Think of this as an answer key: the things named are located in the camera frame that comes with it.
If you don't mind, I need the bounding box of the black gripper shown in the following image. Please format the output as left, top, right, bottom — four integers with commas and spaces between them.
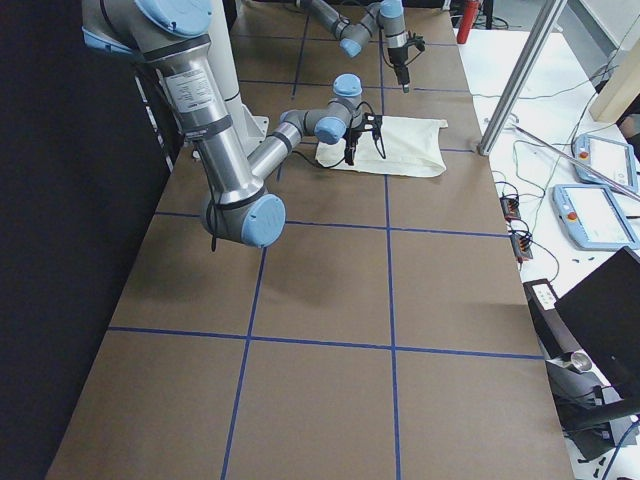
387, 42, 425, 93
344, 112, 373, 166

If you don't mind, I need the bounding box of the blue teach pendant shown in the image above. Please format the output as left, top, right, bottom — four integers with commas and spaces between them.
552, 184, 639, 251
572, 134, 639, 193

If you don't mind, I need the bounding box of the far orange connector board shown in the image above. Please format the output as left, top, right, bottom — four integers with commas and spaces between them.
499, 196, 521, 222

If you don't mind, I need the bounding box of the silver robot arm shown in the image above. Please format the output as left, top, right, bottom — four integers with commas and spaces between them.
82, 1, 380, 248
294, 0, 426, 93

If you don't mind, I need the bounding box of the far blue teach pendant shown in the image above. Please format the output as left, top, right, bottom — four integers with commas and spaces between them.
572, 134, 639, 193

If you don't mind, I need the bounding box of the aluminium frame post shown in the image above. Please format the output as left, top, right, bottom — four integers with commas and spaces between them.
477, 0, 567, 156

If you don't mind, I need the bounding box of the cream long-sleeve cat shirt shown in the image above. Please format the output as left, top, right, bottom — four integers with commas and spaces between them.
336, 116, 448, 178

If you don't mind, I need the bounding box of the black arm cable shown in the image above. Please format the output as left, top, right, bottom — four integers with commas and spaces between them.
207, 99, 389, 254

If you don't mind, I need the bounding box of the wooden board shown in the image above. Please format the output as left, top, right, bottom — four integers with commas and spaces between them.
589, 42, 640, 123

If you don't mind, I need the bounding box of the thin metal rod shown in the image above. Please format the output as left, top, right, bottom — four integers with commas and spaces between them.
505, 122, 640, 197

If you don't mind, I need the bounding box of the near blue teach pendant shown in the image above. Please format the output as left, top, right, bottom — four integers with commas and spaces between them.
552, 184, 639, 251

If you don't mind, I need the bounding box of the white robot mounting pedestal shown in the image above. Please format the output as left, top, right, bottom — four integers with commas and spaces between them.
202, 1, 269, 158

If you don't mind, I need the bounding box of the red fire extinguisher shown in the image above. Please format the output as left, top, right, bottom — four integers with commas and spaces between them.
456, 0, 480, 45

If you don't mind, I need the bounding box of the silver round knob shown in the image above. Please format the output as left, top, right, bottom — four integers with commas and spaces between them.
568, 351, 593, 374

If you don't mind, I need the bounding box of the black monitor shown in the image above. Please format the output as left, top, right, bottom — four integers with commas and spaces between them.
555, 247, 640, 398

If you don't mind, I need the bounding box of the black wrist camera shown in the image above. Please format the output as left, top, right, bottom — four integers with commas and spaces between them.
362, 113, 383, 142

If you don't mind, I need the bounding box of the black device with label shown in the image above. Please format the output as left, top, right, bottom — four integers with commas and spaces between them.
523, 279, 589, 370

